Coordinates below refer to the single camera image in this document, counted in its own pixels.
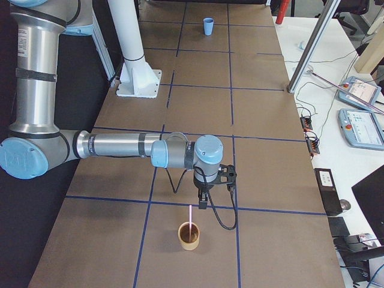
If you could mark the orange black connector board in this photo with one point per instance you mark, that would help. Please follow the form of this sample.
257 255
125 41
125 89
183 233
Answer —
312 145
306 123

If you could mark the lower orange black connector board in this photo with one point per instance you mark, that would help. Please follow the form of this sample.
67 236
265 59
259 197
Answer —
312 145

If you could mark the blue ribbed cup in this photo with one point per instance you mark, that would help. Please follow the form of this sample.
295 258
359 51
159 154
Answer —
208 25

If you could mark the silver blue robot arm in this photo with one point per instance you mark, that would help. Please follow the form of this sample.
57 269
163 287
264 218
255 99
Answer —
36 144

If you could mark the black power supply box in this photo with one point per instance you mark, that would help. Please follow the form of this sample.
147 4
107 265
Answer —
328 191

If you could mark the aluminium frame post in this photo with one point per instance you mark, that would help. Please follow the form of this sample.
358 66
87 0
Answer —
322 23

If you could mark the upper teach pendant tablet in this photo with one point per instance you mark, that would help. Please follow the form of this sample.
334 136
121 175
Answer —
369 92

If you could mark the bamboo wooden cup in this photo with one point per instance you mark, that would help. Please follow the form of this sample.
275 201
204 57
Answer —
183 236

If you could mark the teach pendant tablet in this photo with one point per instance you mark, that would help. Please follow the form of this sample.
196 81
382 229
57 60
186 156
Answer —
361 129
369 92

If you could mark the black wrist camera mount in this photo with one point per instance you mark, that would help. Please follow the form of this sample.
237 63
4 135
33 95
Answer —
227 176

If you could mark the white pedestal column base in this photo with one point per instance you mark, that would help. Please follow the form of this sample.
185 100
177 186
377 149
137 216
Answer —
137 78

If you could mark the lower teach pendant tablet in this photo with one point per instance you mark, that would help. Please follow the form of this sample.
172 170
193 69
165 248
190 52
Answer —
361 129

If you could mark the upper orange black connector board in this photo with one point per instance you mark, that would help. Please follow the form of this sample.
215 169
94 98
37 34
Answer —
306 123

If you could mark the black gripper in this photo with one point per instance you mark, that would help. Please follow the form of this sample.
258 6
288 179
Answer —
201 186

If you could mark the black monitor corner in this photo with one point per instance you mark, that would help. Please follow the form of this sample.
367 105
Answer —
369 194

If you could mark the red cylinder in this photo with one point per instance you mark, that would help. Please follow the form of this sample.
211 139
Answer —
282 11

